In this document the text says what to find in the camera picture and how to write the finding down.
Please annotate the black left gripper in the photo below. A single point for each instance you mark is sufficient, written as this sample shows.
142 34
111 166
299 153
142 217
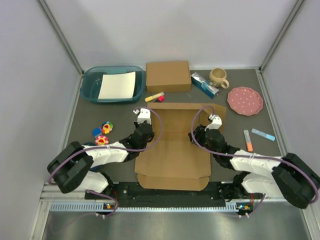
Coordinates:
137 124

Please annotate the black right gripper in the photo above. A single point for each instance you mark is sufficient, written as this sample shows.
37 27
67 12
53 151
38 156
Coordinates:
199 133

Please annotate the brown cardboard box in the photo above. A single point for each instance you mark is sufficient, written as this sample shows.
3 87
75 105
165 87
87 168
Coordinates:
168 76
173 162

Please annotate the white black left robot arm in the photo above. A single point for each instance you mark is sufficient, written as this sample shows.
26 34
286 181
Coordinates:
72 168

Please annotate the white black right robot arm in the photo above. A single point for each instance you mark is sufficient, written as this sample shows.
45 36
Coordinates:
285 176

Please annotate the closed brown cardboard box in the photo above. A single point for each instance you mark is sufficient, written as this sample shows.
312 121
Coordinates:
168 76

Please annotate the green yellow plush flower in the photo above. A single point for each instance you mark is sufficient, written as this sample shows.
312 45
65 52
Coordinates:
106 127

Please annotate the orange grey marker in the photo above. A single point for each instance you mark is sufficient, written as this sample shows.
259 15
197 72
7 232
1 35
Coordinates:
248 141

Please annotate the yellow highlighter pen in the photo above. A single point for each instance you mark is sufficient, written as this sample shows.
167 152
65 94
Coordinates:
154 97

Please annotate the black pink highlighter pen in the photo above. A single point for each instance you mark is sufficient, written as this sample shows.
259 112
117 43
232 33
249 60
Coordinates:
159 99

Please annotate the pink plush flower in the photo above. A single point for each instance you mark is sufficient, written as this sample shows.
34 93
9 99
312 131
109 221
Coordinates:
101 140

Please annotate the pink dotted plate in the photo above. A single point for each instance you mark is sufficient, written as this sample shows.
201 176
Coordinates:
245 101

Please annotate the white paper sheet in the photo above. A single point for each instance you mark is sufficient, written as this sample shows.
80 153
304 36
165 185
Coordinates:
117 86

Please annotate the blue toothbrush package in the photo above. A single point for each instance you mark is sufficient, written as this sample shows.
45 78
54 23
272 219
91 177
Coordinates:
203 85

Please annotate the light blue marker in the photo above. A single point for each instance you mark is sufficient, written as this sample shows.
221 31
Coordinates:
263 134

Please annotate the dark blue patterned pouch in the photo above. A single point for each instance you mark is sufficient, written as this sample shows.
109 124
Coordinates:
88 144

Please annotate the beige ceramic mug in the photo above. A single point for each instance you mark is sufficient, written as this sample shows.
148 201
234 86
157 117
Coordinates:
218 78

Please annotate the teal plastic bin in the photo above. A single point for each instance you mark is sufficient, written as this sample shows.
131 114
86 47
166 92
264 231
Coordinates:
92 78

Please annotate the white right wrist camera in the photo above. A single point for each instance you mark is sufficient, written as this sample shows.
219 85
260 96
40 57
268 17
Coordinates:
215 122

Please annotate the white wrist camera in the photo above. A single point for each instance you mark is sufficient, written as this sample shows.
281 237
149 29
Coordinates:
215 122
143 116

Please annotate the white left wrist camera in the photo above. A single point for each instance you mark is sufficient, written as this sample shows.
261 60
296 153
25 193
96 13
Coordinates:
143 116

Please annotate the grey slotted cable duct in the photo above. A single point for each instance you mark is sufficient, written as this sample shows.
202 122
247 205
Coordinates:
230 207

